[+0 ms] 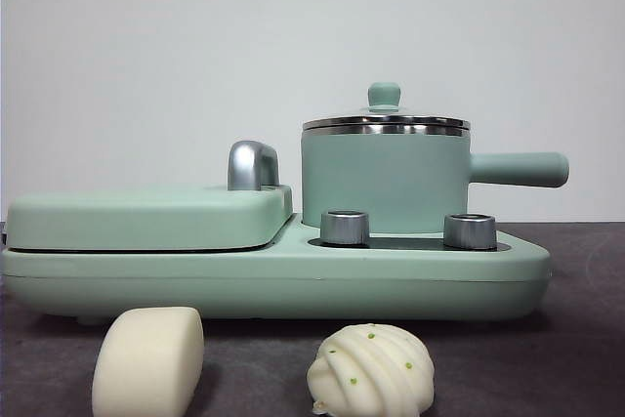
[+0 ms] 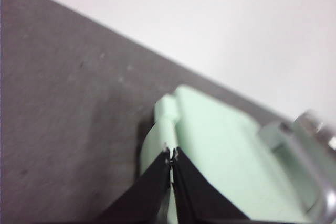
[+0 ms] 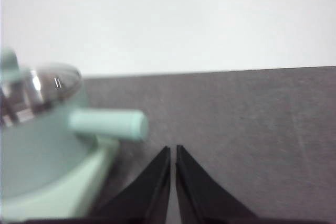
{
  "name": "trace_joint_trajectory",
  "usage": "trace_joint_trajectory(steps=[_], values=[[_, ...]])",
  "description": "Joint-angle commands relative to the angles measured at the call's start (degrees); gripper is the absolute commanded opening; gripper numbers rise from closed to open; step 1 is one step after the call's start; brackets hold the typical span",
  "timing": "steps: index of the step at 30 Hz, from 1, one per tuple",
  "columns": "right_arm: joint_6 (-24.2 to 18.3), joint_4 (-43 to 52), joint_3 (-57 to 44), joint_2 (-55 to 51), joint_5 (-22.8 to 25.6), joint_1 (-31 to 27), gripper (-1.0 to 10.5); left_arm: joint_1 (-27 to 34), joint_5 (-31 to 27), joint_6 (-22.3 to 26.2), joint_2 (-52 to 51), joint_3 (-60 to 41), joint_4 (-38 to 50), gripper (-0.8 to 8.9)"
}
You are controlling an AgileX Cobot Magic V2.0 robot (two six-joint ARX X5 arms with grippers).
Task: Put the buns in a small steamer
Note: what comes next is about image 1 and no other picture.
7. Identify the glass pot lid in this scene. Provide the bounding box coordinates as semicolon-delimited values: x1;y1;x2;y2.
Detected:
301;82;473;131

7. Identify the twisted white bun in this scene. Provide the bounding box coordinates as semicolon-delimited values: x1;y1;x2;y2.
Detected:
306;322;436;417

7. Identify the plain white steamed bun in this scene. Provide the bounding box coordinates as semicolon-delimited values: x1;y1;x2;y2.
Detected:
91;307;205;417

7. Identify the silver control knob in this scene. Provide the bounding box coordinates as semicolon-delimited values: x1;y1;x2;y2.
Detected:
442;213;498;249
319;210;371;246

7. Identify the mint green breakfast machine base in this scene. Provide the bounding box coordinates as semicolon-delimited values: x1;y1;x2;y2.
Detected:
0;214;553;328

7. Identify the mint green handled pot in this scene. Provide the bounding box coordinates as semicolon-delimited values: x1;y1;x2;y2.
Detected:
299;118;570;236

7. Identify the green grill lid, silver handle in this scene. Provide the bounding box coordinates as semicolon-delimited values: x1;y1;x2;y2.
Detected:
5;141;295;250

